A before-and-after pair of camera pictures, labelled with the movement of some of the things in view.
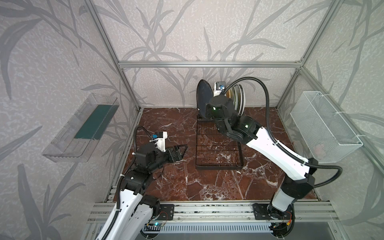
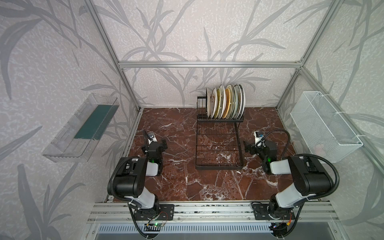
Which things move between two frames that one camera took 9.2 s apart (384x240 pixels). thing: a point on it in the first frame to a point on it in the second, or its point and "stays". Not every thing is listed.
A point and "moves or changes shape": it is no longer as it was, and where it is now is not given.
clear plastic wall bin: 77,140 stays
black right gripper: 209,107 to 247,147
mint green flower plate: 235,95 stays
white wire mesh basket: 327,137 stays
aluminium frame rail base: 304,212 stays
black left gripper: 170,159 to 162,146
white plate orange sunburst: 239,99 stays
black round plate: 204,94 moves or changes shape
